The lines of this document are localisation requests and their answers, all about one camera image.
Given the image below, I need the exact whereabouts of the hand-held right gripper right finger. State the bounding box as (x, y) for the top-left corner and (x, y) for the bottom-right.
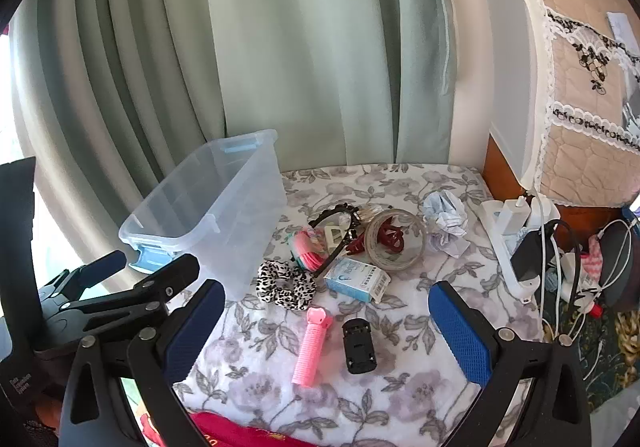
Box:
(428, 281), (593, 447)

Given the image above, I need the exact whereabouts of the brown wooden headboard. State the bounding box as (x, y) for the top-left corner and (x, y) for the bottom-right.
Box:
(482, 132), (640, 238)

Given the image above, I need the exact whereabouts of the white power strip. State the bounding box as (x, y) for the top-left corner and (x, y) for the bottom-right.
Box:
(481, 197), (561, 303)

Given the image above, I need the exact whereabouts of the black plastic clip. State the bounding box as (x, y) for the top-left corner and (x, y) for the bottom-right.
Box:
(342, 319), (376, 375)

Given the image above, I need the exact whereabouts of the dark green floral cloth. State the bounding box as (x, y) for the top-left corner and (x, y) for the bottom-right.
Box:
(542, 297), (640, 408)

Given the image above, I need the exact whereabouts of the clear plastic container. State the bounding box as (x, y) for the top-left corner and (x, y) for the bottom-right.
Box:
(118, 129), (288, 302)

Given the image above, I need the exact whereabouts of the leopard print scrunchie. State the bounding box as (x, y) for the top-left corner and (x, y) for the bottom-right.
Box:
(256, 259), (317, 311)

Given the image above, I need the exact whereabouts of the black cable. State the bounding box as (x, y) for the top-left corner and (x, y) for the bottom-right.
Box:
(540, 220), (587, 318)

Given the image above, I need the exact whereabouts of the black charger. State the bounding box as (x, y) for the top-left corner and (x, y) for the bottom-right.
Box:
(510, 227), (556, 283)

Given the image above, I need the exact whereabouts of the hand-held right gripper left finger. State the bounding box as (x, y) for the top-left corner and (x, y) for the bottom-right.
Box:
(59, 279), (227, 447)

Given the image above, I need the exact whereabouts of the red cloth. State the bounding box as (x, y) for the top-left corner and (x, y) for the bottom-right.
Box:
(142, 409), (321, 447)

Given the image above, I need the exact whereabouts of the blue and white medicine box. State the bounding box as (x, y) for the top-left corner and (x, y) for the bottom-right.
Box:
(323, 257), (392, 304)

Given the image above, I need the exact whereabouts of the red hair claw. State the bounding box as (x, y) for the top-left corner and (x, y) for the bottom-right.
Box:
(346, 218), (407, 256)

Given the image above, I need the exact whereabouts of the cream hair claw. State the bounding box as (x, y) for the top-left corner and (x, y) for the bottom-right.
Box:
(324, 223), (346, 253)

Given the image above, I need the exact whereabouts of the pale green curtain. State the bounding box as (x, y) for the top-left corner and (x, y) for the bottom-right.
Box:
(10, 0), (458, 288)

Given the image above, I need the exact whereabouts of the white charging cable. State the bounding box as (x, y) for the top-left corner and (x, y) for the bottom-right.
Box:
(597, 217), (640, 289)

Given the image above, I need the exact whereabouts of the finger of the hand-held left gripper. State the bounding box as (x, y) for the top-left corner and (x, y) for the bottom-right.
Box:
(60, 254), (201, 329)
(39, 250), (127, 308)

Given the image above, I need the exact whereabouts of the white paper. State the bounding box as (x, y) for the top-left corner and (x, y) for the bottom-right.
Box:
(420, 191), (471, 258)

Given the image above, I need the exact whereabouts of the black headband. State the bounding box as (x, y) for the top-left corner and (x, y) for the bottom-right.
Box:
(307, 203), (362, 278)

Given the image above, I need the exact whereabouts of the pink hair roller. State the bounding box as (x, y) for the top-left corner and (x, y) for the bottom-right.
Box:
(292, 307), (334, 386)

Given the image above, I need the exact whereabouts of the clear tape roll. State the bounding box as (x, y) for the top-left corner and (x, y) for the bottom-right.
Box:
(364, 208), (431, 273)

